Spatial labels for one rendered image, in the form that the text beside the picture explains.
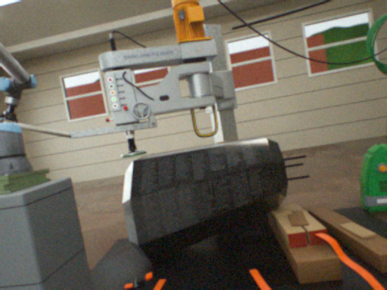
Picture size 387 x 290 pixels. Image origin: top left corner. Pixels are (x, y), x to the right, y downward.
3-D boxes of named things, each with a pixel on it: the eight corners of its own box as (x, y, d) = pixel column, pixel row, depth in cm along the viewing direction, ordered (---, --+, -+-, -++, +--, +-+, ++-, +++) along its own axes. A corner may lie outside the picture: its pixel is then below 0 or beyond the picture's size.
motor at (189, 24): (203, 49, 267) (196, 4, 264) (213, 37, 237) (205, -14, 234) (174, 52, 261) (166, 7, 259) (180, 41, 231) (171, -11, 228)
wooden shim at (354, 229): (339, 226, 212) (339, 224, 212) (352, 223, 213) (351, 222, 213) (362, 239, 187) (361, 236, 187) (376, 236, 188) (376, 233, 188)
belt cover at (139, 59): (210, 66, 267) (207, 47, 266) (218, 59, 243) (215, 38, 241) (103, 79, 248) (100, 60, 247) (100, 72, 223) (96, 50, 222)
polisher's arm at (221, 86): (209, 104, 336) (205, 83, 335) (238, 99, 324) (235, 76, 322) (187, 103, 267) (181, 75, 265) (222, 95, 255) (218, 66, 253)
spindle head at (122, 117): (158, 122, 257) (149, 72, 254) (160, 121, 235) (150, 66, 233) (116, 129, 250) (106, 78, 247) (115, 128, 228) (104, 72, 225)
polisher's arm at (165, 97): (212, 118, 266) (203, 65, 263) (219, 115, 244) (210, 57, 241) (132, 131, 252) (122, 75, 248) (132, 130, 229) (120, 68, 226)
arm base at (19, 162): (15, 174, 142) (11, 153, 142) (-19, 180, 145) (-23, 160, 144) (41, 169, 161) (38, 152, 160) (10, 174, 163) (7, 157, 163)
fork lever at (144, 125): (156, 127, 255) (155, 121, 255) (158, 126, 236) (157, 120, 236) (73, 138, 241) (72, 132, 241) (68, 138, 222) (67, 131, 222)
